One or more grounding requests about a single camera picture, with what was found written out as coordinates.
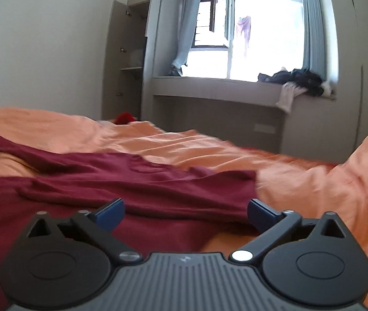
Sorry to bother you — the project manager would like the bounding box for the dark red long-sleeve shirt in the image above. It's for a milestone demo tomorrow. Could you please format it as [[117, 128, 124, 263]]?
[[0, 136, 256, 310]]

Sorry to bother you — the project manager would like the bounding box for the dark clothes pile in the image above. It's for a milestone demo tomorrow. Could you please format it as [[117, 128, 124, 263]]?
[[258, 69, 333, 98]]

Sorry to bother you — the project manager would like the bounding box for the red object behind bed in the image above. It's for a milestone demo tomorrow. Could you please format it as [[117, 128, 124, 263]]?
[[112, 112, 137, 125]]

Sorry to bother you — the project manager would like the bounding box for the grey window bench cabinet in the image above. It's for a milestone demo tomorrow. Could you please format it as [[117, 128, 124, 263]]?
[[152, 76, 332, 160]]

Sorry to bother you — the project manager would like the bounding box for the white garment hanging off bench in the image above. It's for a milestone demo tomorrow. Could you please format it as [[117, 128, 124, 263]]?
[[275, 82, 307, 115]]

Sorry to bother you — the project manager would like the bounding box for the tall grey closet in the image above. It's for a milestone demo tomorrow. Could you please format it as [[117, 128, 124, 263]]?
[[330, 0, 368, 161]]

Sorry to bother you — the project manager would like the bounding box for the open grey wardrobe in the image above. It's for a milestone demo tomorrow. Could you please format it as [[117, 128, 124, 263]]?
[[100, 0, 161, 120]]

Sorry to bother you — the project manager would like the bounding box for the right blue-grey curtain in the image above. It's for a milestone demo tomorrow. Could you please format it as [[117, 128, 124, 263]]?
[[302, 0, 327, 79]]

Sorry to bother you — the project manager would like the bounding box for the blue-grey curtain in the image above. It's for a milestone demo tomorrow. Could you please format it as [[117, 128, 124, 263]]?
[[169, 0, 200, 76], [302, 0, 327, 79]]

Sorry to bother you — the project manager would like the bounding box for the purple garment outside window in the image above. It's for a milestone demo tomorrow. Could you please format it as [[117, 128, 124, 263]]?
[[237, 16, 251, 44]]

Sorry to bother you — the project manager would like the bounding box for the left blue-grey curtain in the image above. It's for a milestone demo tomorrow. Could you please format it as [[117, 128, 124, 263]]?
[[169, 0, 200, 76]]

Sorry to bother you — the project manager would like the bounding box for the white wall socket plate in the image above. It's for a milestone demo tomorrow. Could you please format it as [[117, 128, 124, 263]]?
[[254, 124, 278, 134]]

